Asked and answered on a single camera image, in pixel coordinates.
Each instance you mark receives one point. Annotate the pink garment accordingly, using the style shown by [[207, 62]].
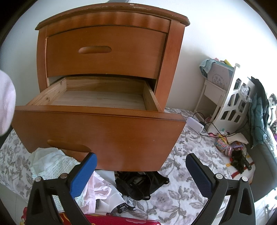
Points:
[[96, 188]]

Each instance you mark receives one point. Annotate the red floral blanket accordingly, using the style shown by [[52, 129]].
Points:
[[99, 219]]

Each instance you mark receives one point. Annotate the grey floral quilt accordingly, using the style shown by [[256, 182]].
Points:
[[178, 202]]

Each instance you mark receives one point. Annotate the colourful toy pile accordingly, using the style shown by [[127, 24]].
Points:
[[222, 145]]

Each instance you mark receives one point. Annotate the teal jacket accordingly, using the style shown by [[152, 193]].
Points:
[[258, 114]]

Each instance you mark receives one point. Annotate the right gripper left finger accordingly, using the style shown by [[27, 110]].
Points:
[[41, 207]]

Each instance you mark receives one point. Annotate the black lace garment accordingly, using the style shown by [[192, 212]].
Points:
[[139, 185]]

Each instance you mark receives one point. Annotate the mint green cloth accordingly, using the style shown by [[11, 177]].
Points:
[[50, 163]]

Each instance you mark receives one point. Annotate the small white bedside shelf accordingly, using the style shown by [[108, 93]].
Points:
[[218, 78]]

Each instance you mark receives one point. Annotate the wooden drawer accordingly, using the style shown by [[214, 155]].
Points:
[[119, 119], [113, 50]]

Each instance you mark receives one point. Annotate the pink pineapple sock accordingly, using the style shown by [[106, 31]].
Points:
[[7, 102]]

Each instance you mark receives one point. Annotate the grey black underwear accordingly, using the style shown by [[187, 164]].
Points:
[[127, 205]]

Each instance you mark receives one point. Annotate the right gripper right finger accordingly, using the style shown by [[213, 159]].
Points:
[[215, 187]]

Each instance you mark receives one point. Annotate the white garment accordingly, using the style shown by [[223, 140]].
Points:
[[115, 199]]

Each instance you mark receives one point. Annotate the wooden nightstand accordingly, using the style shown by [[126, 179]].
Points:
[[119, 14]]

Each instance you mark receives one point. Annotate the white power adapter box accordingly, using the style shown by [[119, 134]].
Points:
[[194, 125]]

